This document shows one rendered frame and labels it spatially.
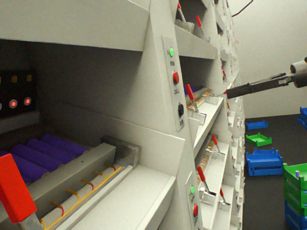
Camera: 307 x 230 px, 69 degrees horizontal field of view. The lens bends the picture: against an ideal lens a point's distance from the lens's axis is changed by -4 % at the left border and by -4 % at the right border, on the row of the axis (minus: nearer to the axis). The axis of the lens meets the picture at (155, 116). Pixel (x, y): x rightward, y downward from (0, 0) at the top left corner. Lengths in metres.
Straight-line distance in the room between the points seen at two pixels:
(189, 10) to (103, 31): 0.81
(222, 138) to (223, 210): 0.29
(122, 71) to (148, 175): 0.13
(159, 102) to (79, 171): 0.12
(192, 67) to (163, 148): 0.72
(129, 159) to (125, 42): 0.14
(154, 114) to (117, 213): 0.12
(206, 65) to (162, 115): 0.70
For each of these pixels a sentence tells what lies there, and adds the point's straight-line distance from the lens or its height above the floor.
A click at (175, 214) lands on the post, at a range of 0.33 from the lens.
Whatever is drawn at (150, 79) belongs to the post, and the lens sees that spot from 0.27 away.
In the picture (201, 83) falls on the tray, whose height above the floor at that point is 0.98.
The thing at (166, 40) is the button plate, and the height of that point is 1.08.
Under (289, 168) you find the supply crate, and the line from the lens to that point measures 1.63.
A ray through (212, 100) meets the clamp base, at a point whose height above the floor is 0.93.
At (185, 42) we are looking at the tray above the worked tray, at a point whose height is 1.09.
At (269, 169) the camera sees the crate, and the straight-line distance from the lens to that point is 2.35.
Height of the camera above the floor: 1.03
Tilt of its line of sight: 9 degrees down
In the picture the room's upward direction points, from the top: 10 degrees counter-clockwise
